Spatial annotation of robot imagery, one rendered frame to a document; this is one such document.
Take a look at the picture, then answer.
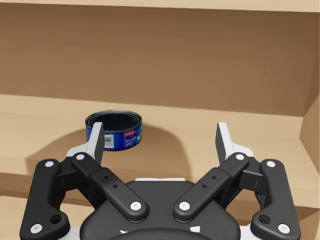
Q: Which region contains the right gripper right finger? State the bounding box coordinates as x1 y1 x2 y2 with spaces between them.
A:
173 121 301 240

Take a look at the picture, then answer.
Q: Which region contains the blue flat can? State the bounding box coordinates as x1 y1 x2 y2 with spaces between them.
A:
84 109 144 152

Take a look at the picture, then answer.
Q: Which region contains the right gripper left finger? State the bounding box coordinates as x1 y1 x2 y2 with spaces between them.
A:
19 121 151 240

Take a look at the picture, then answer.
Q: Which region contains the pale wooden shelf unit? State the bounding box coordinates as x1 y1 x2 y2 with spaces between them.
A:
0 0 320 240

